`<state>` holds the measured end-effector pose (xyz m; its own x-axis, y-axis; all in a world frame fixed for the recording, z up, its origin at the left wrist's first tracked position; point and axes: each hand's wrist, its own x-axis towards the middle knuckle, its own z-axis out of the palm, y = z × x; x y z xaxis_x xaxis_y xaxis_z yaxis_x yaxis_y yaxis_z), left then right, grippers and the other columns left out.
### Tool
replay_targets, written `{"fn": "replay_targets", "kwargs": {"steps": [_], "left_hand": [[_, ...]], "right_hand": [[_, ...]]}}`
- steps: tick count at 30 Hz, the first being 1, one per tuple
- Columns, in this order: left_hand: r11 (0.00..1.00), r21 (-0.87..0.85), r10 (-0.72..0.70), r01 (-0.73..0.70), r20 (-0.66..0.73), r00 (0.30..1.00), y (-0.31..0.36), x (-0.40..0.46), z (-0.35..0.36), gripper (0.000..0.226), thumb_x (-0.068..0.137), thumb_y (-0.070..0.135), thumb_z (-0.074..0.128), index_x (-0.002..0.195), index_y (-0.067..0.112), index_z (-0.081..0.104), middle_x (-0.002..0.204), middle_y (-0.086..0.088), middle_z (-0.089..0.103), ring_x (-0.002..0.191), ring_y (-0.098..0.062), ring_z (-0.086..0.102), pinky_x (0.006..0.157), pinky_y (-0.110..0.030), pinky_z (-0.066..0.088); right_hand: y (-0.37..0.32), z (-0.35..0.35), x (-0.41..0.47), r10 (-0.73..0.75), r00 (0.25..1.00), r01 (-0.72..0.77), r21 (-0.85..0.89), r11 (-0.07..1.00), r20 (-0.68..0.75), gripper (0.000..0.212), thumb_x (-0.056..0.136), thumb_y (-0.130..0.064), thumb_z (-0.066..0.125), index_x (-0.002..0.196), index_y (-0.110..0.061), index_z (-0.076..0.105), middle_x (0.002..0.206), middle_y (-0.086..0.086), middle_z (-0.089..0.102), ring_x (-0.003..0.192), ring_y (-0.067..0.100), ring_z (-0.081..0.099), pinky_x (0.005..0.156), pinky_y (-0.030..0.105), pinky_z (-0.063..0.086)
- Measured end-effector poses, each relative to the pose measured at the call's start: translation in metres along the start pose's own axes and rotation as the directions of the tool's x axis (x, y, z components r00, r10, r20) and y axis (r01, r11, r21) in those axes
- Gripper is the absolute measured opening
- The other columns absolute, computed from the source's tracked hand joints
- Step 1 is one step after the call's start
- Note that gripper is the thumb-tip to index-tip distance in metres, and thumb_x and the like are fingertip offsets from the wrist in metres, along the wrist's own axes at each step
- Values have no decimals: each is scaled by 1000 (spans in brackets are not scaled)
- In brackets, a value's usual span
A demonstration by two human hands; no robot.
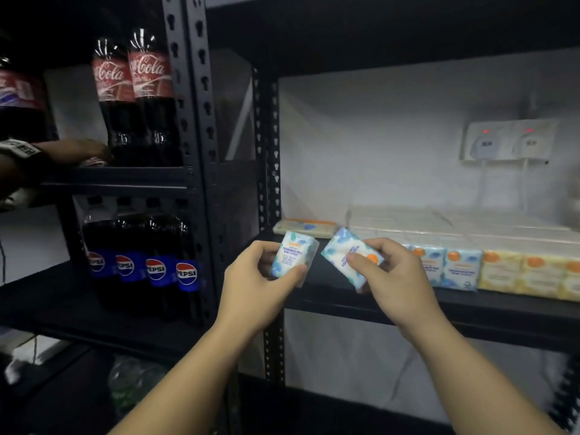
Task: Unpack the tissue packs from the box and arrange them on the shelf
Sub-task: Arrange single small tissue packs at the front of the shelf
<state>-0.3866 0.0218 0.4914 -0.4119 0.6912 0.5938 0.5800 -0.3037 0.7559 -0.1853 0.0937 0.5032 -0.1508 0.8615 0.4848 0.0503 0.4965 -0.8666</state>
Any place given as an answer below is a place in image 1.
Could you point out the person's left hand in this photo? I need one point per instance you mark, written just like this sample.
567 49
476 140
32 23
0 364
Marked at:
247 296

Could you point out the person's right hand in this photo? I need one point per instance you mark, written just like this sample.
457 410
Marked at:
403 294

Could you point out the person's left thumb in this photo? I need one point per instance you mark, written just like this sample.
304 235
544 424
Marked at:
292 274

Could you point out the person's right thumb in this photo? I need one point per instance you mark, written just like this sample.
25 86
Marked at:
362 265

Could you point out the blue white tissue packet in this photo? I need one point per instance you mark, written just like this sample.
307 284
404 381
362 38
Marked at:
295 250
346 249

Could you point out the person's left forearm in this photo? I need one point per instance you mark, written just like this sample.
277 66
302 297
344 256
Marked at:
190 385

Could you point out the person's right forearm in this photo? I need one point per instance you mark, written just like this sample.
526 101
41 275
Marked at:
471 385

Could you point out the orange edged tissue packet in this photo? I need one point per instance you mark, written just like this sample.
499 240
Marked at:
306 226

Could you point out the blue label cola bottle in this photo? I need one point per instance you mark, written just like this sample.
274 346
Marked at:
97 262
186 276
158 271
130 267

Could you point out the stack of wrapped tissue packs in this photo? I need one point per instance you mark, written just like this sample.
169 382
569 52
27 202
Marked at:
498 249

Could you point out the black metal tissue rack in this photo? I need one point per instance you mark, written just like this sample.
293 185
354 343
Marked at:
498 314

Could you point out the white power plug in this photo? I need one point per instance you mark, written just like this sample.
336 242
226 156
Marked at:
529 145
484 148

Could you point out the green plastic bottles pack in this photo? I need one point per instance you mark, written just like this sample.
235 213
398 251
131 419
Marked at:
136 380

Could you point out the black metal drinks rack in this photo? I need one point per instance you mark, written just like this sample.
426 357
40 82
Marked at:
113 177

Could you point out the red label cola bottle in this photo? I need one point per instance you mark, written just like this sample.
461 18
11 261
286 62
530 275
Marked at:
22 104
115 104
154 99

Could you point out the white double wall socket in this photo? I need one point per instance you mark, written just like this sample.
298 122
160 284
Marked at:
507 131

